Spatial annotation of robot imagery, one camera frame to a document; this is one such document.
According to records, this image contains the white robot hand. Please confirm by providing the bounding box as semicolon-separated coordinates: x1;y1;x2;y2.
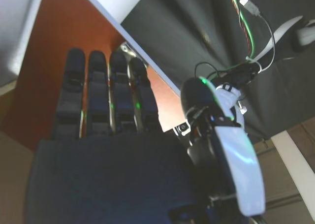
26;47;267;224

